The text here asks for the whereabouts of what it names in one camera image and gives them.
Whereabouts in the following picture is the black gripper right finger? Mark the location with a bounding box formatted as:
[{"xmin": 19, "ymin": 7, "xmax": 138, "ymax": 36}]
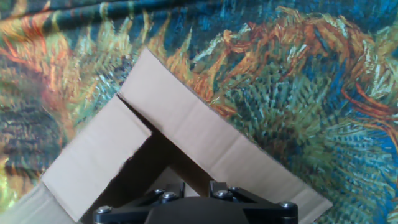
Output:
[{"xmin": 208, "ymin": 180, "xmax": 299, "ymax": 224}]

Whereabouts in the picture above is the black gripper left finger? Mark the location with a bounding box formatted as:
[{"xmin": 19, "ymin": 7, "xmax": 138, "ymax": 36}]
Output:
[{"xmin": 92, "ymin": 181, "xmax": 187, "ymax": 224}]

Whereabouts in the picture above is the brown cardboard box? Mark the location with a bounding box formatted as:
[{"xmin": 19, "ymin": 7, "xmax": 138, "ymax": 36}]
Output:
[{"xmin": 0, "ymin": 47, "xmax": 333, "ymax": 224}]

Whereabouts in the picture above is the sunflower painting cloth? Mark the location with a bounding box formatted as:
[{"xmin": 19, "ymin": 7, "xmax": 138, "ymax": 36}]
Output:
[{"xmin": 0, "ymin": 0, "xmax": 398, "ymax": 224}]

